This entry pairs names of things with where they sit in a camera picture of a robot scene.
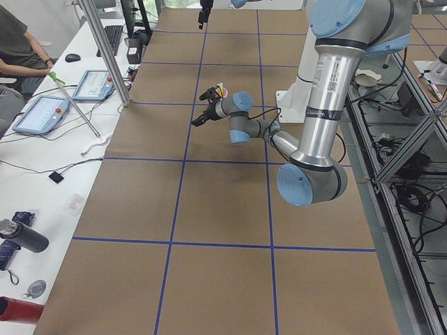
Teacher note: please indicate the near teach pendant tablet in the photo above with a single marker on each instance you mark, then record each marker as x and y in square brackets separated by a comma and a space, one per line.
[42, 115]

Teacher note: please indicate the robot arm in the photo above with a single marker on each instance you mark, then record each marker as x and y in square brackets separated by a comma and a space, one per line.
[236, 3]
[345, 31]

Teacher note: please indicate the metal rod with green handle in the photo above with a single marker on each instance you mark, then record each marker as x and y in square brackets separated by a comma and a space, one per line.
[60, 84]

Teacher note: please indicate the teach pendant tablet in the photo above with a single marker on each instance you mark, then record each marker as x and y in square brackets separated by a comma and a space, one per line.
[42, 115]
[94, 85]

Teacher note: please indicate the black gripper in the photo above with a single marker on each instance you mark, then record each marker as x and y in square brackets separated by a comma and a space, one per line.
[206, 3]
[210, 111]

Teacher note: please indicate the aluminium frame post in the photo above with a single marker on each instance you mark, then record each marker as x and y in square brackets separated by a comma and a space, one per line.
[98, 32]

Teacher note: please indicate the pink mesh pen holder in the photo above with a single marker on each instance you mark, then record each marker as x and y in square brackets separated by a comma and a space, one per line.
[221, 91]

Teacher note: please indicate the black keyboard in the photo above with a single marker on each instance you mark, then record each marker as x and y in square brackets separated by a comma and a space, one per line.
[114, 36]

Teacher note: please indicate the black water bottle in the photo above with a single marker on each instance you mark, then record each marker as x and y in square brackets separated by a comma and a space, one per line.
[23, 236]

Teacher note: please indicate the small black square device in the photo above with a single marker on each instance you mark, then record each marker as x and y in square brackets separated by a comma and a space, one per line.
[56, 177]

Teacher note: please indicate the black box with label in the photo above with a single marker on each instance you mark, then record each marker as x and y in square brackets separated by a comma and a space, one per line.
[134, 51]

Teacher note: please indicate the black computer mouse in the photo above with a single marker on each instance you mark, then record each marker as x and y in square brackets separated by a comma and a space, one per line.
[72, 57]

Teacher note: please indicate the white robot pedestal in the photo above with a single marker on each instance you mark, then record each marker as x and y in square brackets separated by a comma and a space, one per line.
[293, 102]

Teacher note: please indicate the round metal lid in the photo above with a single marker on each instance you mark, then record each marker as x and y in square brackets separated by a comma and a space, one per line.
[36, 289]

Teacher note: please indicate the seated person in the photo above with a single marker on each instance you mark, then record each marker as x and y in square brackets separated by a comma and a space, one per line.
[22, 56]

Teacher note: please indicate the far teach pendant tablet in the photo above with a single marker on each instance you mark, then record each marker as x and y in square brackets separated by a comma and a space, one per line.
[94, 85]

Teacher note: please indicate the red bottle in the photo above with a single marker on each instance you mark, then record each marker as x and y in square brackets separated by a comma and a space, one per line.
[20, 311]

